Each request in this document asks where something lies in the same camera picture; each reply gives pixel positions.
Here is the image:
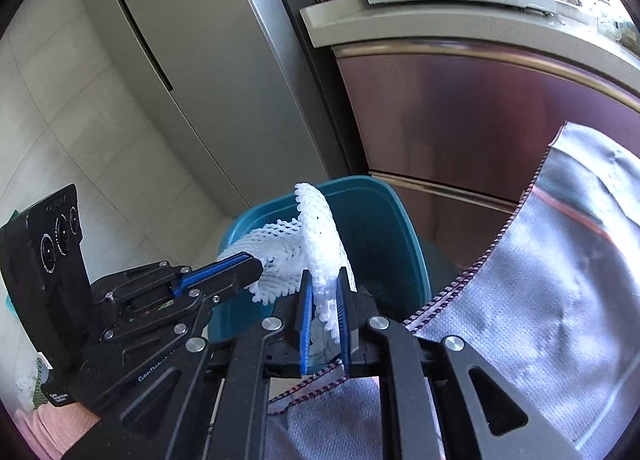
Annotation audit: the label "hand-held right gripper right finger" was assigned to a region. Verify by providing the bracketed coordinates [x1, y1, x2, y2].
[336, 267, 586, 460]

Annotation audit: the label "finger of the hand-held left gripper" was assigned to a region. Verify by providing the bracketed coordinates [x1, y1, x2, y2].
[102, 251, 265, 303]
[107, 267, 266, 341]

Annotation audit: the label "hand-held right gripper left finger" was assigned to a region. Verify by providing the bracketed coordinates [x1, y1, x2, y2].
[65, 270, 316, 460]

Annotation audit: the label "white foam fruit net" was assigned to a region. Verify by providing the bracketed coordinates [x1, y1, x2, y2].
[294, 183, 359, 341]
[217, 222, 308, 307]

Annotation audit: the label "teal plastic bin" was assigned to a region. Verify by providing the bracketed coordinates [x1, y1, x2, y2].
[207, 176, 431, 377]

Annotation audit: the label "person's left forearm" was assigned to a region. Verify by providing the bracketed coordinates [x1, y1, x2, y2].
[15, 402, 104, 460]

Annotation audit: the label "green packet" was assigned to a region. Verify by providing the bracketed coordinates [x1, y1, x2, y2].
[31, 355, 51, 412]

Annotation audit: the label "grey checked tablecloth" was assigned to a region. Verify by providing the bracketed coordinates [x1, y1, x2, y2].
[265, 122, 640, 460]

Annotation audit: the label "steel refrigerator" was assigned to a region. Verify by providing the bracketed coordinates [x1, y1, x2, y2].
[75, 0, 352, 221]

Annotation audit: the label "purple base cabinets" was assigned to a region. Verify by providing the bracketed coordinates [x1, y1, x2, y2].
[332, 42, 640, 241]

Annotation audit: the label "white kitchen countertop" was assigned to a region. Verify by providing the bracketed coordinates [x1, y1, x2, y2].
[300, 0, 640, 114]

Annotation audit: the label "clear plastic bag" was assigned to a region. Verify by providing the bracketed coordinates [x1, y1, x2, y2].
[595, 0, 639, 43]

